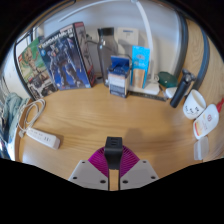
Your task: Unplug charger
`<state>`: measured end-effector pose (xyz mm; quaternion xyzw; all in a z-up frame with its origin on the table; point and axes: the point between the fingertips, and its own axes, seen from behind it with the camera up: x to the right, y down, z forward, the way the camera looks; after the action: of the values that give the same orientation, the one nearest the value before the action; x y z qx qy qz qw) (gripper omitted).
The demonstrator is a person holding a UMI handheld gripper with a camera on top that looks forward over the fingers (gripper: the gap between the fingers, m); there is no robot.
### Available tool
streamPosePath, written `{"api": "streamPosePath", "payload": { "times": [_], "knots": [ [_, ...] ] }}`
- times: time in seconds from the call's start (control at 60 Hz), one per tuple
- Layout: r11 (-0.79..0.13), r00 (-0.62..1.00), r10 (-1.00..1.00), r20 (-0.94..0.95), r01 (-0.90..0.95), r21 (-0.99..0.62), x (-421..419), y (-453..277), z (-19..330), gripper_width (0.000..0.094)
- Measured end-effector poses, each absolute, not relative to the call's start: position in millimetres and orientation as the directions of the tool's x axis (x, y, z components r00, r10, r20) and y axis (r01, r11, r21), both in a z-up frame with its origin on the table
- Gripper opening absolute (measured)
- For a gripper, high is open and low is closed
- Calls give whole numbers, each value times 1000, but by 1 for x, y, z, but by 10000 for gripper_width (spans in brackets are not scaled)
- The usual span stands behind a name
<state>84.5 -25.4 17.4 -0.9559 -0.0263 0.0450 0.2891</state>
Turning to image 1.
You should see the white box with blue label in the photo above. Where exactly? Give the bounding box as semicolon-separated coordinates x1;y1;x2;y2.
116;27;140;48

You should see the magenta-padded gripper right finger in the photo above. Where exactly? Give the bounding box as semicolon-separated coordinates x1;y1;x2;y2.
118;145;160;191

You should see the black electric shaver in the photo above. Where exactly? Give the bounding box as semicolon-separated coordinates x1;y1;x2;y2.
169;69;197;109

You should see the small blue and white carton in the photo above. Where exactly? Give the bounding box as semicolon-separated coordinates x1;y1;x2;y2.
107;55;132;99

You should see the black charger block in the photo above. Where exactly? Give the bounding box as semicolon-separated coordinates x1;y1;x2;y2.
103;135;124;171

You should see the small clear plastic container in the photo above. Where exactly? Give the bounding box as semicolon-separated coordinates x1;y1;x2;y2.
193;136;210;162

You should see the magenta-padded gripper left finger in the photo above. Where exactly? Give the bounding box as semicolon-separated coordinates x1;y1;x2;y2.
68;146;110;191

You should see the white power strip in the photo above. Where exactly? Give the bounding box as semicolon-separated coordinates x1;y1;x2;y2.
25;127;62;150

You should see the pale blue blanket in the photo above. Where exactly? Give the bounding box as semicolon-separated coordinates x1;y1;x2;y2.
0;92;29;148

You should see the blue robot model kit box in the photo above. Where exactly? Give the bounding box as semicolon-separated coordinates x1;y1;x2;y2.
37;21;97;91

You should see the white desk lamp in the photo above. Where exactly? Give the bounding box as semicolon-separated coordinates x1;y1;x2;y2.
58;0;161;96

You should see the grey metal desk frame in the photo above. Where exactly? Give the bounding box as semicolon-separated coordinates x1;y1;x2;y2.
173;9;211;91

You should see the green toy figure box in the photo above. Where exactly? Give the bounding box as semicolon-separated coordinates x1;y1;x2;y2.
17;37;58;101

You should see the dark green round tin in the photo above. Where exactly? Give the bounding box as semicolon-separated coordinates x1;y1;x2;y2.
157;70;178;89

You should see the white power strip cable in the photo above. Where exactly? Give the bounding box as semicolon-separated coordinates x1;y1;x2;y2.
17;98;46;138

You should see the white mug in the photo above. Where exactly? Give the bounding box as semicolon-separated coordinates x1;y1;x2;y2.
182;89;207;120

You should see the light blue packet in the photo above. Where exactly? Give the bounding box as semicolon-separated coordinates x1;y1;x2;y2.
130;45;151;90

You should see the clear bottle with dark cap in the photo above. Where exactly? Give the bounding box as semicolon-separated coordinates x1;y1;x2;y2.
96;27;119;87

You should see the white red-capped lotion bottle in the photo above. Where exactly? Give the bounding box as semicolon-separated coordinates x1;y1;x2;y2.
192;98;224;140

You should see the black ruler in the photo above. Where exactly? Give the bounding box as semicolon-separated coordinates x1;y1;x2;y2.
128;90;168;102

